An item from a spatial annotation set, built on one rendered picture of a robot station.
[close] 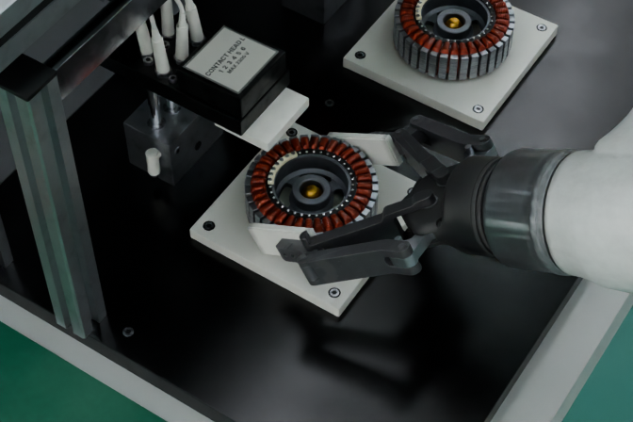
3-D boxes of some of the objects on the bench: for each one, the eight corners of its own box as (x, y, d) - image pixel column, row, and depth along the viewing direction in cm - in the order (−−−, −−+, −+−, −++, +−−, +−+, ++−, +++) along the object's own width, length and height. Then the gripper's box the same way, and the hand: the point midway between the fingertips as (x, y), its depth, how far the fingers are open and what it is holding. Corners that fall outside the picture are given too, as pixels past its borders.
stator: (527, 20, 132) (531, -9, 129) (488, 98, 125) (492, 69, 122) (417, -12, 135) (420, -41, 132) (374, 62, 128) (376, 33, 125)
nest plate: (557, 34, 132) (559, 24, 131) (481, 131, 124) (483, 121, 123) (422, -24, 137) (423, -33, 137) (342, 66, 130) (342, 56, 129)
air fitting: (164, 172, 119) (161, 150, 117) (155, 181, 119) (153, 158, 117) (154, 167, 120) (151, 144, 118) (145, 176, 119) (142, 154, 117)
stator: (401, 193, 118) (403, 165, 115) (331, 283, 112) (332, 255, 109) (293, 139, 122) (292, 111, 119) (219, 223, 116) (217, 196, 113)
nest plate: (430, 197, 119) (431, 188, 118) (338, 317, 111) (338, 309, 110) (288, 127, 125) (287, 118, 124) (189, 237, 117) (188, 228, 116)
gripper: (451, 356, 97) (236, 319, 112) (596, 146, 110) (384, 138, 125) (412, 279, 93) (194, 251, 109) (566, 72, 106) (351, 73, 121)
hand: (312, 192), depth 115 cm, fingers closed on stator, 11 cm apart
